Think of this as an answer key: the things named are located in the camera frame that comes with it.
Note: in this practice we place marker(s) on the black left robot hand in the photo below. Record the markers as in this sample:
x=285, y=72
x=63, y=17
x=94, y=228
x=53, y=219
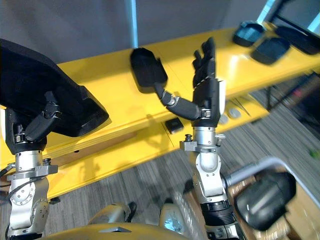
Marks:
x=18, y=130

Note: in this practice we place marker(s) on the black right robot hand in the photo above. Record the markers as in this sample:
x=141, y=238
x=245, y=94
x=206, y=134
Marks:
x=206, y=97

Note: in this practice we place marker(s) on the black plastic housing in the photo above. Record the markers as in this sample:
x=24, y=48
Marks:
x=247, y=33
x=37, y=82
x=147, y=67
x=298, y=38
x=265, y=200
x=271, y=51

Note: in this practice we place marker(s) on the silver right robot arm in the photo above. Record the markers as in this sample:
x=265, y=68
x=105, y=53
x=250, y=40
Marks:
x=208, y=175

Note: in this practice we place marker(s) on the yellow metal shelf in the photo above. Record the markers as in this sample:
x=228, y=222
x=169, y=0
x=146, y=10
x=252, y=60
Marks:
x=112, y=75

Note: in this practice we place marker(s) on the grey round disc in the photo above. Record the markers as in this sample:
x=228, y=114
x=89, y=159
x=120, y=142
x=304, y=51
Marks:
x=224, y=119
x=235, y=113

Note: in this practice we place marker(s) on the small black rubber block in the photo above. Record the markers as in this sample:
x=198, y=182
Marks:
x=173, y=126

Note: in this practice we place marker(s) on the silver left robot leg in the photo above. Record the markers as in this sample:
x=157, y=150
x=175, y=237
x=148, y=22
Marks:
x=112, y=212

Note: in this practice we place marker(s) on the silver robot leg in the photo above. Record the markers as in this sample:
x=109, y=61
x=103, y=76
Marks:
x=172, y=220
x=112, y=212

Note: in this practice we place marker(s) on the silver right robot leg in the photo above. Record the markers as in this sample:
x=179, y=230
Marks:
x=172, y=220

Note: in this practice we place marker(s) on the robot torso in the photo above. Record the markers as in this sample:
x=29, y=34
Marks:
x=100, y=232

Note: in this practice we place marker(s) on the cardboard box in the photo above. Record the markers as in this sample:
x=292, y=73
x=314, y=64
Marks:
x=303, y=217

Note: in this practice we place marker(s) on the light blue upright post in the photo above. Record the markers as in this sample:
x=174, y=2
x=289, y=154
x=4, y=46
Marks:
x=133, y=22

